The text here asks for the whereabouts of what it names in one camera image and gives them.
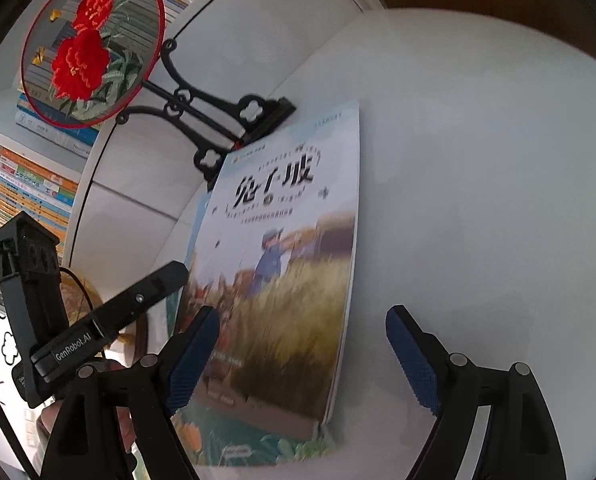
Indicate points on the round embroidered red flower fan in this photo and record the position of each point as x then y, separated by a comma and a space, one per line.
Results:
92, 45

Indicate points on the person's left hand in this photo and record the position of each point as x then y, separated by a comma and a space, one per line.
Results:
125, 430

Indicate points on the green tulip cover book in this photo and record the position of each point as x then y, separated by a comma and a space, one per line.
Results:
258, 447

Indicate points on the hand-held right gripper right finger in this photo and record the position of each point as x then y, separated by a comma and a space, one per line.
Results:
410, 360

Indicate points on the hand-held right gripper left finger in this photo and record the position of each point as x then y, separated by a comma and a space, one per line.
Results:
197, 355

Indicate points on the pale blue cover book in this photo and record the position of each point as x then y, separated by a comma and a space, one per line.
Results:
197, 230

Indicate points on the wheat field cover book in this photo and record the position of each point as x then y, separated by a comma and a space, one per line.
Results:
298, 270

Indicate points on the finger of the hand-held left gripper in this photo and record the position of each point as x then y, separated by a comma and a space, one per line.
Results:
142, 297

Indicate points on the black carved fan stand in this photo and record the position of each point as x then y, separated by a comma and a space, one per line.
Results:
212, 110

